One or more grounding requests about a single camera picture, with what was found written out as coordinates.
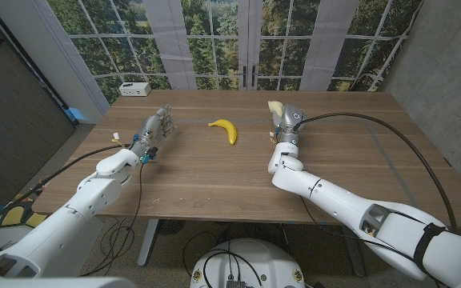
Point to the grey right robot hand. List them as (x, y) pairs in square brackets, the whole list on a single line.
[(290, 120)]

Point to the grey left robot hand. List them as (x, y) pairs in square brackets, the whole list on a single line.
[(152, 130)]

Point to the pale yellow sponge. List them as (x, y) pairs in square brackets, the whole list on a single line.
[(275, 108)]

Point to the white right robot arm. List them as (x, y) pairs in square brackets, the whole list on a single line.
[(354, 208)]

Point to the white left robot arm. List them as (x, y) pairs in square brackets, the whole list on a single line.
[(74, 212)]

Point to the yellow banana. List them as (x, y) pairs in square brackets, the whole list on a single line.
[(229, 129)]

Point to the white power strip box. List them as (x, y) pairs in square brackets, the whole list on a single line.
[(134, 89)]

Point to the blue floor object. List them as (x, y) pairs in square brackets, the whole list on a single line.
[(74, 114)]

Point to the printed window backdrop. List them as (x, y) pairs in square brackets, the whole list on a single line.
[(218, 40)]

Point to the grey table leg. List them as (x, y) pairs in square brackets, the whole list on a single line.
[(352, 250), (148, 240)]

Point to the colourful floor toy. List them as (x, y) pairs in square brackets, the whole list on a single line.
[(40, 187)]

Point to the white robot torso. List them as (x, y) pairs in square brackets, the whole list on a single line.
[(250, 260)]

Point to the yellow and black floor object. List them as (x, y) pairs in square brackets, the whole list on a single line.
[(14, 216)]

